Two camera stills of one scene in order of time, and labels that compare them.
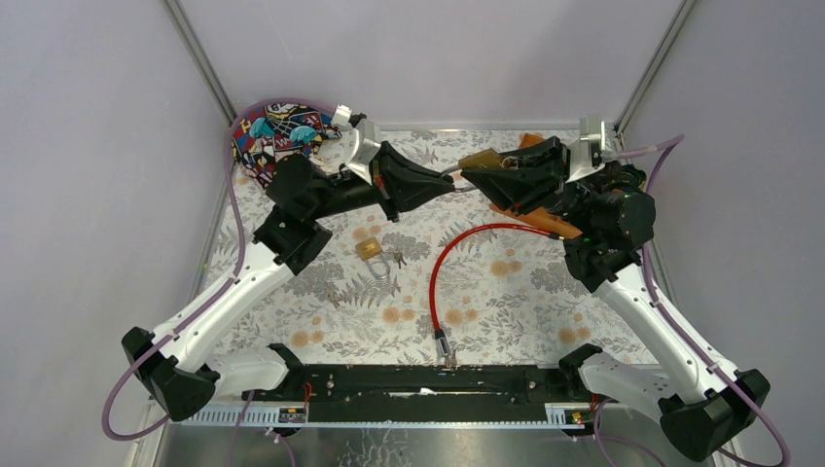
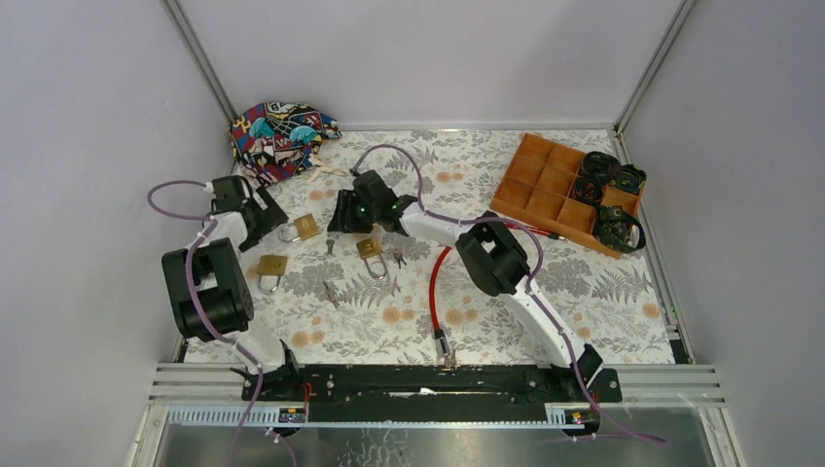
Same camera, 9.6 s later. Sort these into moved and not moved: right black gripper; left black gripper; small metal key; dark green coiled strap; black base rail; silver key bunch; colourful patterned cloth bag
Moved: right black gripper; left black gripper
Not moved: small metal key; colourful patterned cloth bag; silver key bunch; dark green coiled strap; black base rail
